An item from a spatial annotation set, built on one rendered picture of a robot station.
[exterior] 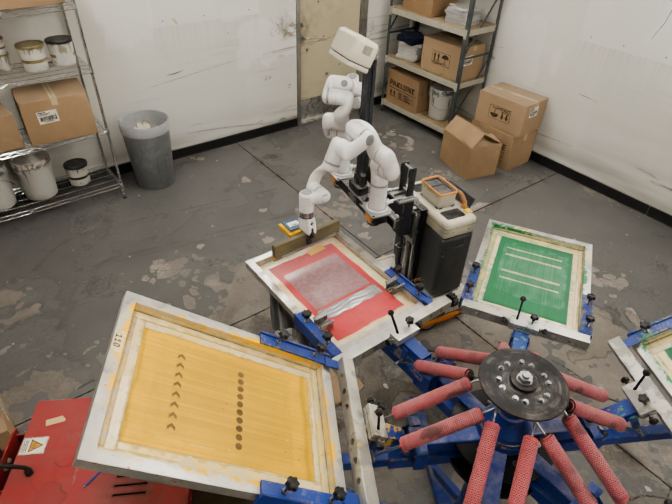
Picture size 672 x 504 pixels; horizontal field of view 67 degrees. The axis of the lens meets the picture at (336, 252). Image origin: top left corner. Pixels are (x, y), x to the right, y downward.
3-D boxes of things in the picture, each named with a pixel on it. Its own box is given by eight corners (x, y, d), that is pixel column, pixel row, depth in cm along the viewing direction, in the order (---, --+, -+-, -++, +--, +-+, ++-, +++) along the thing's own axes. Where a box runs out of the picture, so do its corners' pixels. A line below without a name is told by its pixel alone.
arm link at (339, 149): (361, 122, 249) (380, 133, 240) (345, 161, 257) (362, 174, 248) (336, 115, 238) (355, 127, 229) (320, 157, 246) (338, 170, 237)
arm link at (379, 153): (361, 107, 248) (385, 121, 236) (381, 160, 276) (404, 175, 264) (339, 125, 246) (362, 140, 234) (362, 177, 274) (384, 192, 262)
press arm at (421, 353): (392, 342, 226) (394, 334, 223) (402, 336, 229) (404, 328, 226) (420, 367, 215) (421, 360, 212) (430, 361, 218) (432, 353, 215)
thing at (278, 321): (270, 329, 292) (267, 273, 266) (276, 326, 293) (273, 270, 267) (316, 382, 263) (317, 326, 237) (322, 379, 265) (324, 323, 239)
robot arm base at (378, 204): (385, 198, 292) (387, 175, 282) (396, 210, 283) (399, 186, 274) (361, 204, 286) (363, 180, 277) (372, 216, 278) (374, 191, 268)
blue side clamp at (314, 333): (294, 324, 239) (293, 313, 235) (302, 319, 242) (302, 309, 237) (331, 365, 221) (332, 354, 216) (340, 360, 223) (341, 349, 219)
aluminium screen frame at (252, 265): (245, 266, 269) (245, 261, 266) (334, 230, 297) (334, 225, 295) (334, 363, 220) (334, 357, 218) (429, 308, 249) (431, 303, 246)
